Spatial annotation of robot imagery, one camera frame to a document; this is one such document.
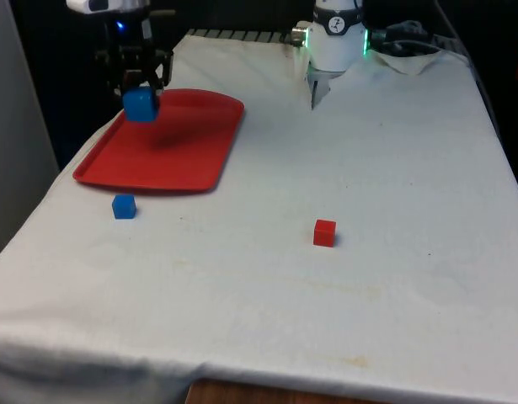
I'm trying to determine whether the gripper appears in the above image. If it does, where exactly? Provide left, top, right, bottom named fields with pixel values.
left=93, top=11, right=176, bottom=107

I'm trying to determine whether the large blue block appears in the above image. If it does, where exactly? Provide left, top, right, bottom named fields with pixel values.
left=122, top=86, right=161, bottom=124

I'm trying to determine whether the red tray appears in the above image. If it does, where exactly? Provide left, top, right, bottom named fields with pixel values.
left=72, top=88, right=246, bottom=197

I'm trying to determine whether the small blue cube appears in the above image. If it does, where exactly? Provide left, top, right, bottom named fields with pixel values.
left=111, top=194, right=137, bottom=221

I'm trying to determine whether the small red cube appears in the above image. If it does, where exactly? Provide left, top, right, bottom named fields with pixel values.
left=312, top=218, right=338, bottom=248

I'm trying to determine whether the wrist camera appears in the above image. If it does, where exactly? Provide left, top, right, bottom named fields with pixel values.
left=66, top=0, right=152, bottom=16

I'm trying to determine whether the black cable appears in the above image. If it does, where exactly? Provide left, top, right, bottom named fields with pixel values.
left=380, top=36, right=446, bottom=56

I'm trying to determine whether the grey cable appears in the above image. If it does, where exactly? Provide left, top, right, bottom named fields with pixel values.
left=433, top=0, right=474, bottom=64

